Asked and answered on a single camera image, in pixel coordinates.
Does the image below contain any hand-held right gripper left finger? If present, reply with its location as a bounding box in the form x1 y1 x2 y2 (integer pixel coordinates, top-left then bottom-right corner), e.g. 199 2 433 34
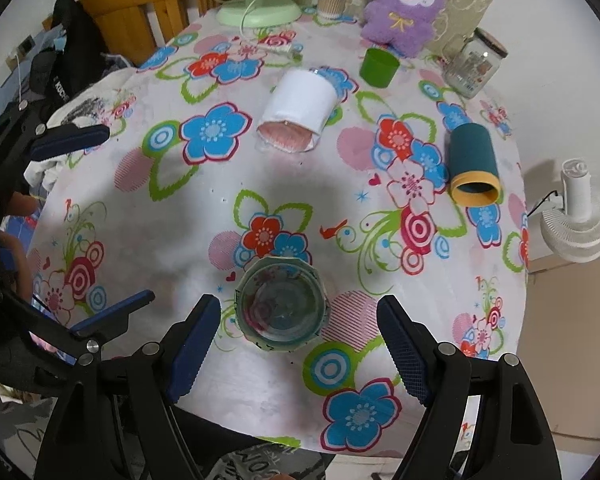
35 294 223 480

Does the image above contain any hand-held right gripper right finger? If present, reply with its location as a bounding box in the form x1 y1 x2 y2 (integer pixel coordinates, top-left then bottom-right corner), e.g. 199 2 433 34
376 294 564 480

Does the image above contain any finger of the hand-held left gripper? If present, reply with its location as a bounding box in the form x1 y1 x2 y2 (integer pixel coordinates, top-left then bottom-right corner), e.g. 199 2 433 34
0 291 157 378
0 101 112 162

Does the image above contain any clear glass cup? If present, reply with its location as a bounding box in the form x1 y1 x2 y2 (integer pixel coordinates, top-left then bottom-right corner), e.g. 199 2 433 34
235 256 329 352

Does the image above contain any teal cup with yellow rim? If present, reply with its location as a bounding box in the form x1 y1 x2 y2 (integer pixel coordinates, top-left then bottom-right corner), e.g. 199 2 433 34
447 122 501 207

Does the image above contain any white cup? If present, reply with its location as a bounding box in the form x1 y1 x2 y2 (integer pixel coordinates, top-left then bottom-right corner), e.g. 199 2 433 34
256 66 340 155

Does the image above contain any small green cup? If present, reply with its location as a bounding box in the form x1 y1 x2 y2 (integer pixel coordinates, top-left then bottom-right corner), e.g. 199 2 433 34
359 47 401 87

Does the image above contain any person's left hand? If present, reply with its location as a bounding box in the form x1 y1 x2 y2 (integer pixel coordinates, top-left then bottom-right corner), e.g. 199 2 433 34
0 192 38 307

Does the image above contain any white printed cloth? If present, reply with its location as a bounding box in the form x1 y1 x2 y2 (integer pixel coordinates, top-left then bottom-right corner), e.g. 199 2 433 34
24 67 131 191

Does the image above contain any black bag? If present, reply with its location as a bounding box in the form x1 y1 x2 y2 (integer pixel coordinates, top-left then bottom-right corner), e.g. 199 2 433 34
30 0 113 106

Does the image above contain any person's printed clothing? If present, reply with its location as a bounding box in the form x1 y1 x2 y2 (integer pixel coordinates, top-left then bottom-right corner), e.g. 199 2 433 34
180 405 336 480

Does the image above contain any floral tablecloth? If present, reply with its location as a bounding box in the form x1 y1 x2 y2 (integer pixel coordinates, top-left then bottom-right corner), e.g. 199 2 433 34
27 7 531 461

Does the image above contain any wooden chair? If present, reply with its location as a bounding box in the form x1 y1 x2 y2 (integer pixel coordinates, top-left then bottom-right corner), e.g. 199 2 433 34
77 0 221 68

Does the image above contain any white small fan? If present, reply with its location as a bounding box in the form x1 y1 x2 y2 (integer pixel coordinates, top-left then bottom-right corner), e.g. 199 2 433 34
527 157 600 262

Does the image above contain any small white tube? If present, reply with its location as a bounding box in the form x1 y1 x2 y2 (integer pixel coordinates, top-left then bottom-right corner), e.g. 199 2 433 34
252 40 303 59

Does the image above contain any cotton swab container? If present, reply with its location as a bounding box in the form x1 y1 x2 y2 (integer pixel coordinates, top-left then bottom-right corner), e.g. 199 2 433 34
317 0 351 21

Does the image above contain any glass jar with black lid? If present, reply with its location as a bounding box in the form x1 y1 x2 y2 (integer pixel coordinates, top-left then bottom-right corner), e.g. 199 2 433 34
442 27 509 100

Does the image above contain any purple plush toy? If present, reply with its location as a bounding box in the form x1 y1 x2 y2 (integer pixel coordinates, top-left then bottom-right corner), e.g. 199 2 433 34
361 0 447 58

